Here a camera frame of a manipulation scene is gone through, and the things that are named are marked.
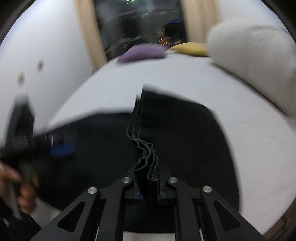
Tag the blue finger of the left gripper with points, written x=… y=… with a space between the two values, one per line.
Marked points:
x=62 y=150

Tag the black denim pants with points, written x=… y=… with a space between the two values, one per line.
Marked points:
x=161 y=131

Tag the person's left hand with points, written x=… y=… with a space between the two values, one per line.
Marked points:
x=16 y=191

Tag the purple cushion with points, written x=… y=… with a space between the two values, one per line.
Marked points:
x=143 y=52

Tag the beige curtain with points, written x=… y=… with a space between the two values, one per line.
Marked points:
x=200 y=16
x=85 y=10

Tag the yellow cushion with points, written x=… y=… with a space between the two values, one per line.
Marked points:
x=191 y=48

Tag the beige curtain right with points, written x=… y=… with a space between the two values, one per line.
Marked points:
x=200 y=16

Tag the white folded duvet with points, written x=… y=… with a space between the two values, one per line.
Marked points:
x=261 y=55

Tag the wall socket lower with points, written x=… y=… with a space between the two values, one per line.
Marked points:
x=21 y=79

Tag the wall socket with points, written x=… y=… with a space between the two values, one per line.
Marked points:
x=21 y=79
x=40 y=65

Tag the wall socket upper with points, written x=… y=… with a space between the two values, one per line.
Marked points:
x=40 y=65

